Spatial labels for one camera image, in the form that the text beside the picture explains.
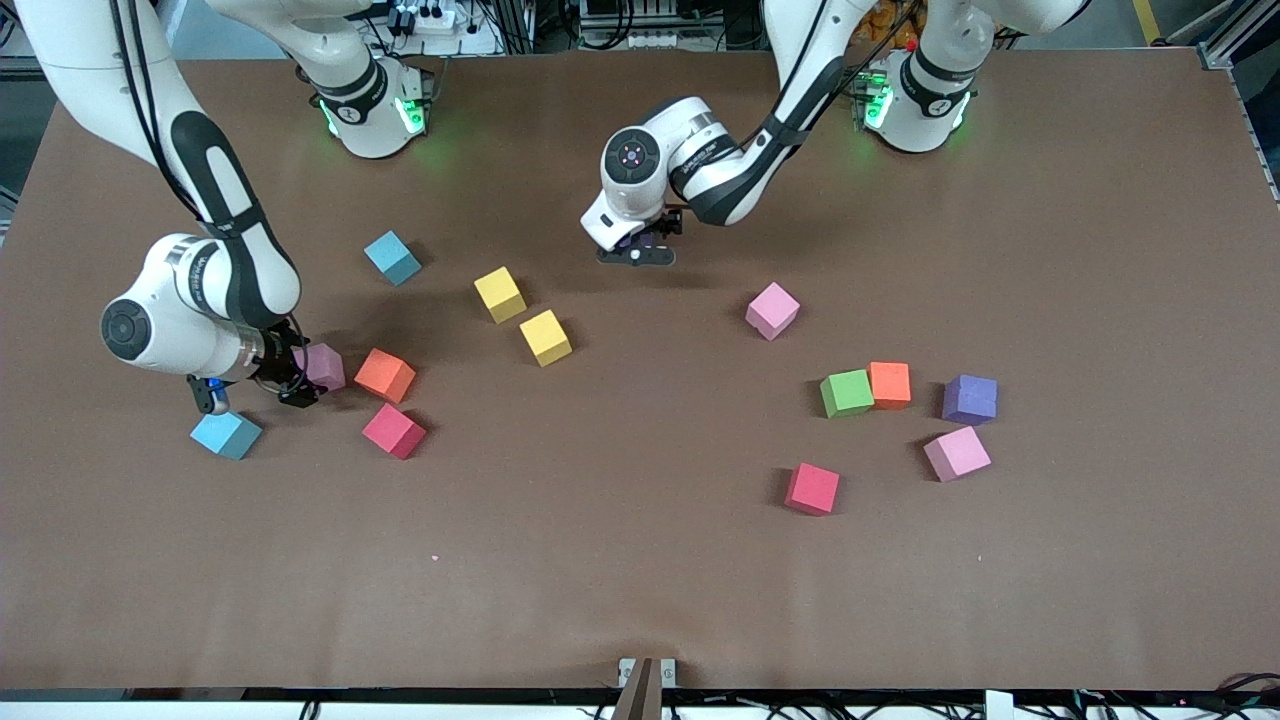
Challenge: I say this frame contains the blue foam cube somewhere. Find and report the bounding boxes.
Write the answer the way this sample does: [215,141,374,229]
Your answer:
[190,410,264,461]
[363,230,423,287]

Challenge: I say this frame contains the green foam cube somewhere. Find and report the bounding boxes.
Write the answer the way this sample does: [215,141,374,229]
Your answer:
[820,369,876,419]

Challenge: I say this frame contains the metal bracket with brown post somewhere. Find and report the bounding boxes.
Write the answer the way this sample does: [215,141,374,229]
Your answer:
[610,656,679,720]

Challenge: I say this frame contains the aluminium frame profile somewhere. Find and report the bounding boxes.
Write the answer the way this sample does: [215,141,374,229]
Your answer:
[1190,0,1280,71]

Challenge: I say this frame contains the orange snack bags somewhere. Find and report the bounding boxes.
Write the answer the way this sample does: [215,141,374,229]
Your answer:
[862,0,926,51]

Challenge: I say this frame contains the orange foam cube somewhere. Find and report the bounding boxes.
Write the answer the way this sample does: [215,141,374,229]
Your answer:
[868,361,913,411]
[354,347,417,405]

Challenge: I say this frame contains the pink foam cube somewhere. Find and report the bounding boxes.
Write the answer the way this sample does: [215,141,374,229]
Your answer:
[922,426,993,484]
[300,342,347,394]
[745,281,801,342]

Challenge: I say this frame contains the yellow foam cube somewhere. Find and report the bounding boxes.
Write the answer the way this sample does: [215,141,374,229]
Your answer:
[519,309,574,368]
[473,266,528,325]

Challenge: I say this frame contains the red foam cube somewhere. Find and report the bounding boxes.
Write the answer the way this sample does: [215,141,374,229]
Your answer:
[784,462,841,517]
[361,403,428,461]

